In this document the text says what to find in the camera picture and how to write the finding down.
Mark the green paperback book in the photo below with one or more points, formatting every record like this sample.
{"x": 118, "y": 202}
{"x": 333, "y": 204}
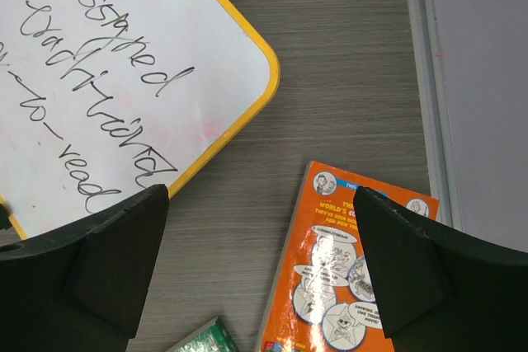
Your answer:
{"x": 213, "y": 336}

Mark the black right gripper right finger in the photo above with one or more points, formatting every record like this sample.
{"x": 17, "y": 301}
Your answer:
{"x": 438, "y": 289}

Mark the orange comic paperback book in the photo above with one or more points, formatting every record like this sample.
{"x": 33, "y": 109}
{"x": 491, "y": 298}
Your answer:
{"x": 322, "y": 297}

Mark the black clip on whiteboard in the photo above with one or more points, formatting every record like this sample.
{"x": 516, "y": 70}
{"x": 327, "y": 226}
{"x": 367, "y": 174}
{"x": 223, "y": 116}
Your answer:
{"x": 5, "y": 223}

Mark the yellow-framed whiteboard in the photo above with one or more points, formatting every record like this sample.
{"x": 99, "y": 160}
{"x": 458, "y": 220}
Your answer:
{"x": 101, "y": 99}

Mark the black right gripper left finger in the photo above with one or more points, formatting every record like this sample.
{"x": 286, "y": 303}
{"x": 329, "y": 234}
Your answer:
{"x": 82, "y": 287}

